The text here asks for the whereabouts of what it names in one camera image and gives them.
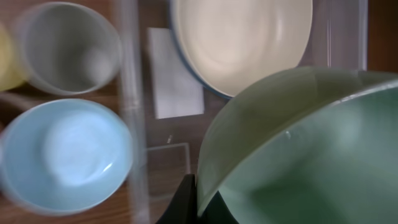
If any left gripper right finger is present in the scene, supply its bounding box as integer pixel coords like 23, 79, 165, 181
197, 192, 238, 224

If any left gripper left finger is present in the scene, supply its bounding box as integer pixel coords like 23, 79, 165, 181
156, 174, 197, 224

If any clear plastic storage container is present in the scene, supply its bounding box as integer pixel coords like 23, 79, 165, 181
114, 0, 369, 223

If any mint green bowl small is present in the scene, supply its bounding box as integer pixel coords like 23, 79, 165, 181
197, 67, 397, 223

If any light blue bowl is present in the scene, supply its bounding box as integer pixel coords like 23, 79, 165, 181
1, 99, 133, 216

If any cream plate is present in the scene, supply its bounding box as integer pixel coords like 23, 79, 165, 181
174, 0, 313, 97

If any grey cup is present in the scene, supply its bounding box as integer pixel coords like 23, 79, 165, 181
16, 2, 123, 95

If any yellow cup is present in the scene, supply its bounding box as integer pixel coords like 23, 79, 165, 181
1, 24, 27, 91

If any white label in container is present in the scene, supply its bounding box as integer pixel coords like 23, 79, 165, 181
148, 28, 205, 119

